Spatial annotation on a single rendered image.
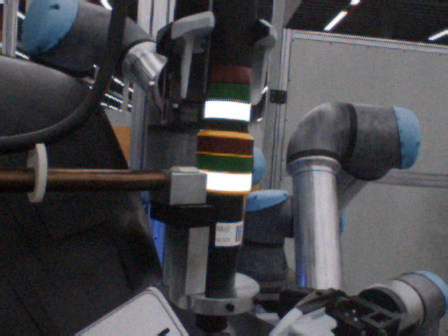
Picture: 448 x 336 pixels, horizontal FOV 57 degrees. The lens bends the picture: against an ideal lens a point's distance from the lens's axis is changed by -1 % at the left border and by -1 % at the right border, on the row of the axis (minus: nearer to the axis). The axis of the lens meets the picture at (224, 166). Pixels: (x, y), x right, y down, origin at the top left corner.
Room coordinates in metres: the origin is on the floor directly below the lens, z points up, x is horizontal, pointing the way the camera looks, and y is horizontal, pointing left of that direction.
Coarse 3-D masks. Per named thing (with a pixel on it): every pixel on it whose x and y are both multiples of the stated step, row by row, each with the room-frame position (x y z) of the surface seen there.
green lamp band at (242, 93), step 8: (208, 88) 0.31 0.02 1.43; (216, 88) 0.30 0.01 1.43; (224, 88) 0.30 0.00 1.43; (232, 88) 0.30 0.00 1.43; (240, 88) 0.30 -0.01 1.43; (248, 88) 0.31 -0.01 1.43; (208, 96) 0.31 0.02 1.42; (216, 96) 0.30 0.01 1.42; (224, 96) 0.30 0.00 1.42; (232, 96) 0.30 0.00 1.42; (240, 96) 0.30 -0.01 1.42; (248, 96) 0.31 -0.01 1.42
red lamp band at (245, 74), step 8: (208, 72) 0.31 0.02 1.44; (216, 72) 0.30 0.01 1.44; (224, 72) 0.30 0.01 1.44; (232, 72) 0.30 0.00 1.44; (240, 72) 0.30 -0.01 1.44; (248, 72) 0.31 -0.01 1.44; (208, 80) 0.31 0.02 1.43; (216, 80) 0.30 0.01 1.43; (224, 80) 0.30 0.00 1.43; (232, 80) 0.30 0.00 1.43; (240, 80) 0.30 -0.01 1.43; (248, 80) 0.31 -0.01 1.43
